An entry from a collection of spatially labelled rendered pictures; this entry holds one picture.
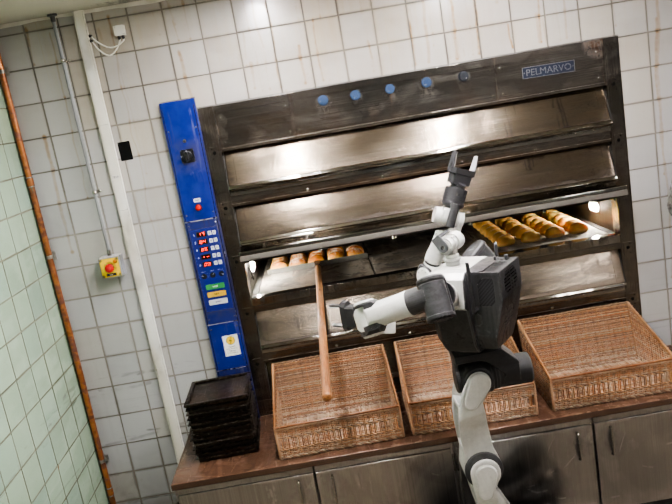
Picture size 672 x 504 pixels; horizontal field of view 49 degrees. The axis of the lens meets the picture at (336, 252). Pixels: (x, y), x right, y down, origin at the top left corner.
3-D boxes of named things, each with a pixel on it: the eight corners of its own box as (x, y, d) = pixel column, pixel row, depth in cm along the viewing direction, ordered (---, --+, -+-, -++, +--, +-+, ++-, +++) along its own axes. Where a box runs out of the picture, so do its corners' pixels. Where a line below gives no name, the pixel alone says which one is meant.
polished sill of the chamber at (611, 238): (253, 303, 358) (251, 295, 357) (615, 240, 358) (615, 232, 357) (252, 306, 352) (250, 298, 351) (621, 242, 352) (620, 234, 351)
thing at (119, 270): (106, 276, 346) (101, 255, 344) (127, 272, 346) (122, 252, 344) (101, 280, 339) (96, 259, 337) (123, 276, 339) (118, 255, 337)
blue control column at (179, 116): (269, 384, 561) (213, 102, 517) (290, 380, 561) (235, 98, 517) (250, 528, 372) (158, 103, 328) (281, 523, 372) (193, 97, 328)
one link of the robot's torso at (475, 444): (494, 466, 288) (487, 354, 278) (506, 489, 271) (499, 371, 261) (456, 471, 287) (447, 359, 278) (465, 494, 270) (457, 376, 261)
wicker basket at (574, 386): (521, 371, 362) (514, 319, 356) (633, 352, 362) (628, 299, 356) (552, 413, 315) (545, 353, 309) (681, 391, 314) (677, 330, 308)
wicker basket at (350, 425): (280, 414, 361) (269, 362, 355) (392, 394, 362) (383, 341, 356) (278, 462, 313) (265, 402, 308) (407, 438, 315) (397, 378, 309)
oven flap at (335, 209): (241, 246, 345) (235, 205, 348) (614, 181, 345) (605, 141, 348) (239, 245, 340) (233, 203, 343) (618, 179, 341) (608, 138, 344)
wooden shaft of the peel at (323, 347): (332, 402, 218) (331, 393, 218) (323, 404, 218) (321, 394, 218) (321, 269, 386) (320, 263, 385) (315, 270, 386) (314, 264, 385)
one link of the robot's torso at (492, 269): (534, 331, 271) (523, 238, 264) (502, 367, 244) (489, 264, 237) (460, 329, 288) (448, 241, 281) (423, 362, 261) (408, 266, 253)
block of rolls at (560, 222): (471, 227, 425) (470, 218, 423) (552, 213, 425) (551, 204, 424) (498, 248, 365) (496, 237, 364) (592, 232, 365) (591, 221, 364)
